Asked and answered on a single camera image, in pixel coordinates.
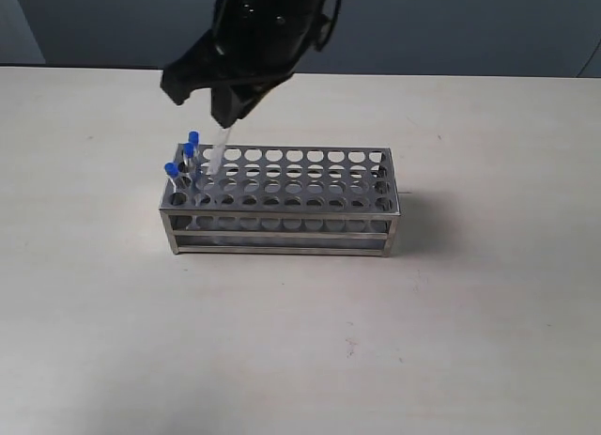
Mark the stainless steel test tube rack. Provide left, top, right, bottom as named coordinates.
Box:
left=159, top=144, right=401, bottom=256

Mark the blue capped tube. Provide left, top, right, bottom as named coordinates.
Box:
left=207, top=126, right=233, bottom=176
left=188, top=131, right=200, bottom=161
left=163, top=162, right=188, bottom=206
left=183, top=142, right=205, bottom=207

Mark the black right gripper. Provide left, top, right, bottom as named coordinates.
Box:
left=160, top=0, right=343, bottom=129

